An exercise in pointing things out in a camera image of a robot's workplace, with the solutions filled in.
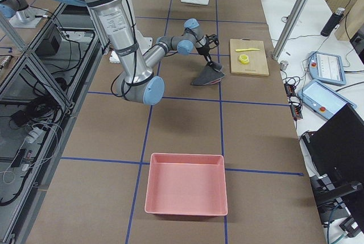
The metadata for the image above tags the grey pink towel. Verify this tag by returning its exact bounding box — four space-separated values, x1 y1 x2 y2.
191 62 225 86

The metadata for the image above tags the yellow lemon slice toy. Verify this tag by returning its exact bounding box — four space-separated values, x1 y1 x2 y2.
238 54 250 65

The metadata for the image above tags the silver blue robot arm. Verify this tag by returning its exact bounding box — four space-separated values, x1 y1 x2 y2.
56 0 221 105
1 0 41 28

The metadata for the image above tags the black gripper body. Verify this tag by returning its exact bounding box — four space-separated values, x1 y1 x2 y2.
197 45 212 61

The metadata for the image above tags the black water bottle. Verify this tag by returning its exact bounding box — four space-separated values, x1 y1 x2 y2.
320 7 346 37

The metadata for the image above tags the yellow plastic knife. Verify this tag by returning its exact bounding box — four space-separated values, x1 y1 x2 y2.
235 48 260 52

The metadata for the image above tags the bamboo cutting board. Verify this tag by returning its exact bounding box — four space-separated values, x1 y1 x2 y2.
229 39 270 76

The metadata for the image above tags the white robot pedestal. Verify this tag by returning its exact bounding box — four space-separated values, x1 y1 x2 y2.
122 0 153 54

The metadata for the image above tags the blue teach pendant tablet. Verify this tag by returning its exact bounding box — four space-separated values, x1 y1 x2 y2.
308 51 346 86

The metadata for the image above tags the aluminium frame post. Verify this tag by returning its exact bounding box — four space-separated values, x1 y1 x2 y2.
272 0 308 61

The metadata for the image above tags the black monitor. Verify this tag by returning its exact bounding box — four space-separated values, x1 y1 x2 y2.
303 104 363 229

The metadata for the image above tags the pink plastic bin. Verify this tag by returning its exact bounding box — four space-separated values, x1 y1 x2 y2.
144 152 228 217

